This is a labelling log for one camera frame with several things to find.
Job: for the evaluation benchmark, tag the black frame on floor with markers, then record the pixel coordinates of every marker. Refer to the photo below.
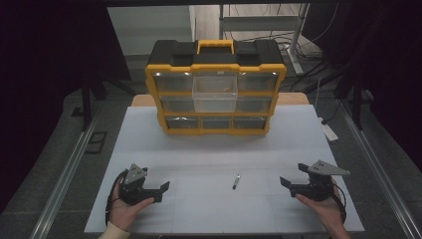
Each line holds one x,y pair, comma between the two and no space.
96,142

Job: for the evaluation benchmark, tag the clear plastic drawer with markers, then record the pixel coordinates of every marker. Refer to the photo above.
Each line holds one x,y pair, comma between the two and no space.
214,99

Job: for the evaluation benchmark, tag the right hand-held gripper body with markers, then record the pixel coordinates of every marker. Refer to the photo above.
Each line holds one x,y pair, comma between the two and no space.
320,181

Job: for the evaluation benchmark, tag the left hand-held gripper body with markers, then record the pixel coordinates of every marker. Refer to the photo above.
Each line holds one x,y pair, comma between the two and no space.
133,186

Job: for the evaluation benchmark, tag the aluminium rail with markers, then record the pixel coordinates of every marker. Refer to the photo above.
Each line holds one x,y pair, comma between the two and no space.
63,179
381,176

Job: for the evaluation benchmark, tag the black stand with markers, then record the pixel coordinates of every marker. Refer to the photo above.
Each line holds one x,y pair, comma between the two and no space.
356,99
88,99

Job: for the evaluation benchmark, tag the grey metal desk frame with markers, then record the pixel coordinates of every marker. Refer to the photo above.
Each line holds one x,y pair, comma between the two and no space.
293,40

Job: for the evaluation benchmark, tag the white power strip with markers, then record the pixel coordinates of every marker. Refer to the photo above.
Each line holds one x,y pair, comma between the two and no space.
330,132

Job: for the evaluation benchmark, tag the person's left hand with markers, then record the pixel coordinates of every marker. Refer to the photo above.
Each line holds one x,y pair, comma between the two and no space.
124,212

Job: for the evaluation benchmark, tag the yellow and black organizer cabinet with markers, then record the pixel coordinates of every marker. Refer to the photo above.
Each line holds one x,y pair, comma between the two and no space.
215,57

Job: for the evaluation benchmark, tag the person's right hand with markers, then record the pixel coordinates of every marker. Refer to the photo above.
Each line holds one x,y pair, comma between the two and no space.
323,209

